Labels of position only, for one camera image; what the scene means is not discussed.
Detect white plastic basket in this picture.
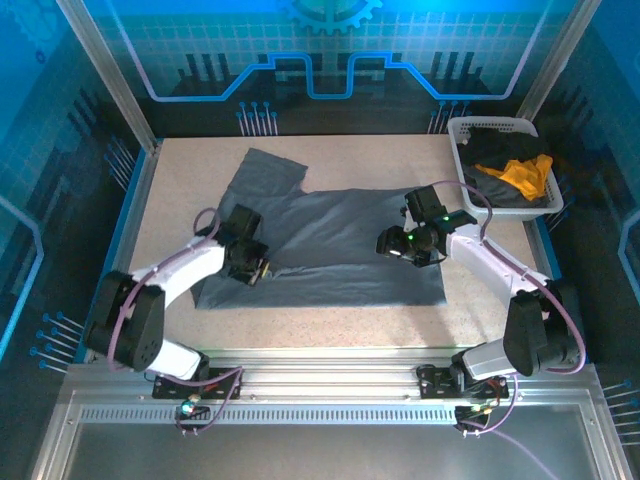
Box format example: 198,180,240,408
447,115,566,224

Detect yellow t-shirt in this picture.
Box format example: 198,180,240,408
474,154,555,202

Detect black t-shirt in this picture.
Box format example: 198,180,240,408
459,125,551,169

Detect small left circuit board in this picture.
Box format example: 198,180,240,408
174,393,211,420

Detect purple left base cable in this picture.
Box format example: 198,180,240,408
174,364,245,437

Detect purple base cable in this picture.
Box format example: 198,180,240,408
459,372,559,480
174,364,245,437

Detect aluminium mounting rail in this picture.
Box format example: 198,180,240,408
67,347,601,404

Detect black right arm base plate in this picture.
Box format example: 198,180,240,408
416,363,510,401

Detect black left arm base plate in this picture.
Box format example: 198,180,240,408
152,367,245,401

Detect slotted metal cable duct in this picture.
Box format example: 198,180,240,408
79,405,459,426

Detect metal front frame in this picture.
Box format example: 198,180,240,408
29,389,634,480

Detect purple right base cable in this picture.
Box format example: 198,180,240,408
459,372,559,480

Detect aluminium frame post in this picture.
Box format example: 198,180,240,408
517,0,604,136
54,0,164,151

